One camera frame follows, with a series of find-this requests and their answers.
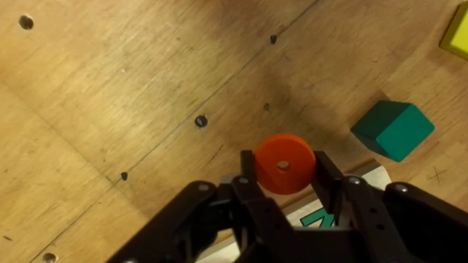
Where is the flat yellow square block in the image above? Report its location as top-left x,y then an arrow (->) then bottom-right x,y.
439,2 -> 468,62

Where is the orange ring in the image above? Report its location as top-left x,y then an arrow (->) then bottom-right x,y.
253,133 -> 317,196

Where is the green wooden cube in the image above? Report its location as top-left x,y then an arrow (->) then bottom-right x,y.
349,100 -> 436,164

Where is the long white wooden peg board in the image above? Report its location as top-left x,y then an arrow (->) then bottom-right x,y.
194,159 -> 395,263

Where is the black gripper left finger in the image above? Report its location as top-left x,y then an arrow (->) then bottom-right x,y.
107,149 -> 295,263

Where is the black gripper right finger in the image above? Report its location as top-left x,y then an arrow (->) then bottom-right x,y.
310,149 -> 468,263

